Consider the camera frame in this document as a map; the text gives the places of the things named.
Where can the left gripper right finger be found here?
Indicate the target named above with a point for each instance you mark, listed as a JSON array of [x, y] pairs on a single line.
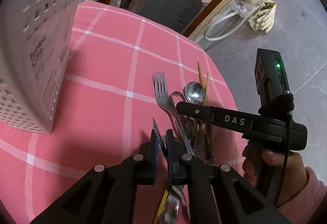
[[181, 165]]

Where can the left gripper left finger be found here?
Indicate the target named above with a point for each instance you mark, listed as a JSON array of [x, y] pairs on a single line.
[[144, 163]]

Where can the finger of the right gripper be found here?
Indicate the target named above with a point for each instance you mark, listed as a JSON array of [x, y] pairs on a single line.
[[221, 117]]

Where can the wooden chopstick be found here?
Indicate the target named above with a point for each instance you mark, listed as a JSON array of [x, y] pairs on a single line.
[[202, 127], [207, 150]]

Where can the gold handled utensil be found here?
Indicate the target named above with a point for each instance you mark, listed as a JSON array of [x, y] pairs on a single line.
[[161, 206]]

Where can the steel fork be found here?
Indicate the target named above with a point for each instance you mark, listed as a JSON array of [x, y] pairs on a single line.
[[164, 102]]

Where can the pink sleeve forearm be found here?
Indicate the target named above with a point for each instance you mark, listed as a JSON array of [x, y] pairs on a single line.
[[302, 208]]

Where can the person's right hand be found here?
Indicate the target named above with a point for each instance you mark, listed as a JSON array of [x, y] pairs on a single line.
[[292, 180]]

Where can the oval steel spoon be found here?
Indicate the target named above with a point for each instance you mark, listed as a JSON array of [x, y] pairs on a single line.
[[170, 211]]

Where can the round steel spoon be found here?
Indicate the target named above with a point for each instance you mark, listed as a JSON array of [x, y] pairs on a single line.
[[194, 94]]

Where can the pink checked tablecloth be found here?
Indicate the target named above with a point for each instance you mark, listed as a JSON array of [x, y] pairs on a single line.
[[106, 106]]

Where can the cream rubber gloves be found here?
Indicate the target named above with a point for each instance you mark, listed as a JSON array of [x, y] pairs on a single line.
[[263, 15]]

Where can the dark grey cabinet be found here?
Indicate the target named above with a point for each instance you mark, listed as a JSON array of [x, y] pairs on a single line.
[[174, 14]]

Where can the white perforated utensil basket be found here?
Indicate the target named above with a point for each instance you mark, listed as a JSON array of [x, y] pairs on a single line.
[[35, 37]]

